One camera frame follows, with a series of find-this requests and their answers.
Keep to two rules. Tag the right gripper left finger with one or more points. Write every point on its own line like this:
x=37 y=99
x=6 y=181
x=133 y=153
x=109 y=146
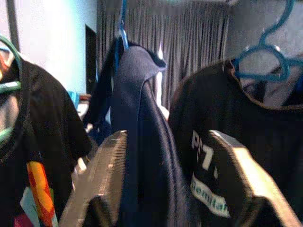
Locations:
x=101 y=177

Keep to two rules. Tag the green plastic hanger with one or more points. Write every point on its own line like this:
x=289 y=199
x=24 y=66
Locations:
x=9 y=86

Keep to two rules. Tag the black shirt white print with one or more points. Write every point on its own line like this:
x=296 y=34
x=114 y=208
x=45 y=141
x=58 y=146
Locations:
x=213 y=99

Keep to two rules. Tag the navy blue garment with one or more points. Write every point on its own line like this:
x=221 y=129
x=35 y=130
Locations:
x=142 y=118

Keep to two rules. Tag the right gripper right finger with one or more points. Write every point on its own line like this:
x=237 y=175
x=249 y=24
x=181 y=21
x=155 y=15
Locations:
x=255 y=189

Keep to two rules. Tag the blue hanger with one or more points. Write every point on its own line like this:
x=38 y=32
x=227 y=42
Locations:
x=125 y=40
x=260 y=76

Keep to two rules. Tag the grey pleated curtain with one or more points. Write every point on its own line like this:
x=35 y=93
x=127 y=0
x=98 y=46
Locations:
x=189 y=35

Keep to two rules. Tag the black shirt orange red print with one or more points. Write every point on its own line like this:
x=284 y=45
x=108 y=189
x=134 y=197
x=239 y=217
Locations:
x=52 y=113

